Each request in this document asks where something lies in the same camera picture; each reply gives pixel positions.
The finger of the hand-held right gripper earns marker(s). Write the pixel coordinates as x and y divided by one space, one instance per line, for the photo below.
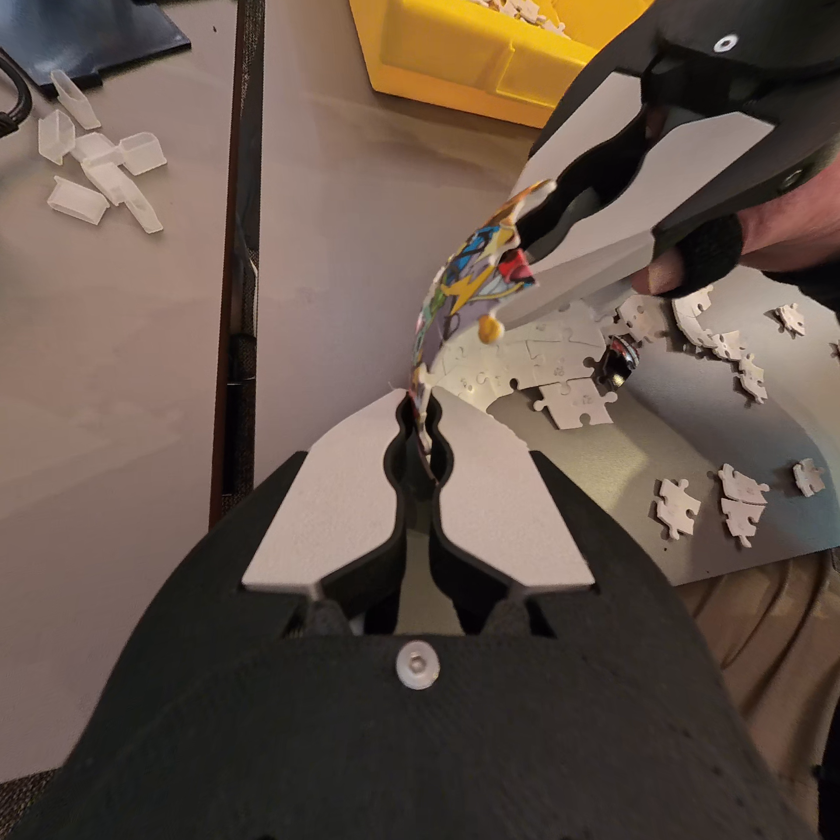
656 184
590 124

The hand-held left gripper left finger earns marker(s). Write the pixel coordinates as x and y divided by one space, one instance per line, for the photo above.
328 512

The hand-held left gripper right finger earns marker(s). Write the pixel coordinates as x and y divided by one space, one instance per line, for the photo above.
505 518

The partly built puzzle ball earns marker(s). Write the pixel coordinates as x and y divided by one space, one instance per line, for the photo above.
472 262

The heap of loose puzzle pieces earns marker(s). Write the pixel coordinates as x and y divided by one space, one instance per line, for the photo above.
525 10

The scattered white puzzle pieces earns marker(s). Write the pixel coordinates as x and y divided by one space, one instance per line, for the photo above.
676 508

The dark printed puzzle piece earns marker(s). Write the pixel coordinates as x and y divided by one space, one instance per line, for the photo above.
620 361

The person's right hand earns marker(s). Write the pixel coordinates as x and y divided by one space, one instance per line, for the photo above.
794 229

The yellow plastic bin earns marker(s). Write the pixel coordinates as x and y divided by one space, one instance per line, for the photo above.
426 52

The person's khaki trouser leg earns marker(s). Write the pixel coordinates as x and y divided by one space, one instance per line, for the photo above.
768 689

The pile of clear plastic caps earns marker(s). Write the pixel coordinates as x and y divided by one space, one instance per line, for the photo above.
75 200

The dark blue glossy board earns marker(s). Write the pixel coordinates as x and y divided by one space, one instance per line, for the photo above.
85 39

